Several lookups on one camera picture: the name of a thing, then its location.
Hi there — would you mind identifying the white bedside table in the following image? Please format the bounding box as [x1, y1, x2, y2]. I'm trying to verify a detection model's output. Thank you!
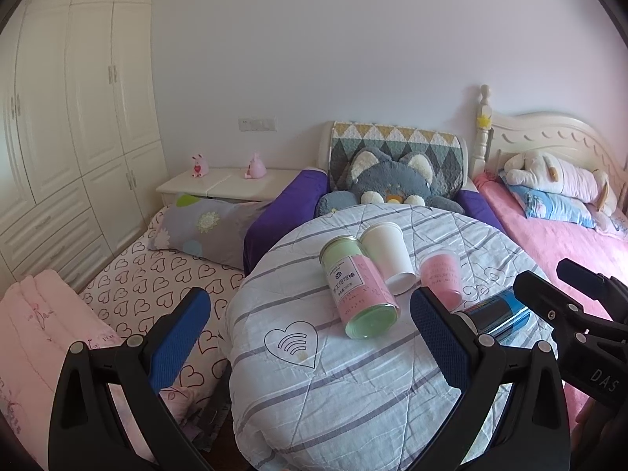
[157, 168, 299, 205]

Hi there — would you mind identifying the purple bed bumper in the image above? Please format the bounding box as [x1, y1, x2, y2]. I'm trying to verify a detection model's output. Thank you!
[243, 168, 504, 276]

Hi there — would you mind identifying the grey floral pillow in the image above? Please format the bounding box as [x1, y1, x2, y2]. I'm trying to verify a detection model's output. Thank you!
[148, 194, 269, 269]

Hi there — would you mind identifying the white paper cup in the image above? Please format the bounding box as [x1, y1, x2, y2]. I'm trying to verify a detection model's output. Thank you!
[360, 222, 417, 297]

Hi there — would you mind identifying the wall switch panel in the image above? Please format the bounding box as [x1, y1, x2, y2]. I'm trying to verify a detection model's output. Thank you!
[238, 118, 277, 132]

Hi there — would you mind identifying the blue metallic can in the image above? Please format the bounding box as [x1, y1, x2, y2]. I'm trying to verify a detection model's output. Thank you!
[456, 287, 531, 343]

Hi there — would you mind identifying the pink bed sheet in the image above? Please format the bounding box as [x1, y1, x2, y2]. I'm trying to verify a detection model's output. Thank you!
[473, 171, 628, 418]

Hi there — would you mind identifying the pink green cylindrical canister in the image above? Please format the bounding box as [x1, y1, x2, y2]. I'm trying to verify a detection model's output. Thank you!
[319, 236, 399, 339]

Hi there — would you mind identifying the pink rabbit figurine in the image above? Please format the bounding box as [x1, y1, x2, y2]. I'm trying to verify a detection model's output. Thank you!
[192, 153, 209, 177]

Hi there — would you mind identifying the blue cartoon pillow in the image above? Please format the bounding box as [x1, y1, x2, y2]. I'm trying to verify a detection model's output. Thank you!
[498, 170, 597, 228]

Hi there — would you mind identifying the white wardrobe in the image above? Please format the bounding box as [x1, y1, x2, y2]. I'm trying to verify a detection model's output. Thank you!
[1, 0, 168, 289]

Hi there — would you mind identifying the pink pig figurine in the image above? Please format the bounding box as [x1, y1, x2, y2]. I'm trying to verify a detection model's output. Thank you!
[244, 152, 267, 180]

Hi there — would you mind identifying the cream wooden headboard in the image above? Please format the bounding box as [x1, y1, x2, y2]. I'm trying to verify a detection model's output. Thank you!
[468, 84, 627, 197]

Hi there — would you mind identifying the heart patterned bed sheet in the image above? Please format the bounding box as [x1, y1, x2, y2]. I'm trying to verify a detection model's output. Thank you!
[80, 212, 244, 417]

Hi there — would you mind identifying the pink translucent plastic cup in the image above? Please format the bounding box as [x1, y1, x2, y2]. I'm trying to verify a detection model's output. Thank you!
[418, 249, 462, 312]

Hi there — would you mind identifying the white dog plush toy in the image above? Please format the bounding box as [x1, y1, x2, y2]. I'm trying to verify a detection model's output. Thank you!
[504, 151, 619, 216]

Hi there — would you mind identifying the folded pink blanket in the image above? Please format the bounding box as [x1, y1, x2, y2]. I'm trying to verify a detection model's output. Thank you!
[1, 270, 124, 468]

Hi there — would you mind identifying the white striped quilt cover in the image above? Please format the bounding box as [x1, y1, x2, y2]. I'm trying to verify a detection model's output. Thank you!
[223, 204, 537, 470]

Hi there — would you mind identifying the triangle patterned quilted headrest cover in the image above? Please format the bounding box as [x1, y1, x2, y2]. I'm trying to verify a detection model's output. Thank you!
[319, 121, 468, 197]

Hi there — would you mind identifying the grey cat plush cushion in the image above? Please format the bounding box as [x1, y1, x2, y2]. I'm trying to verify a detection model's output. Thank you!
[315, 147, 465, 217]

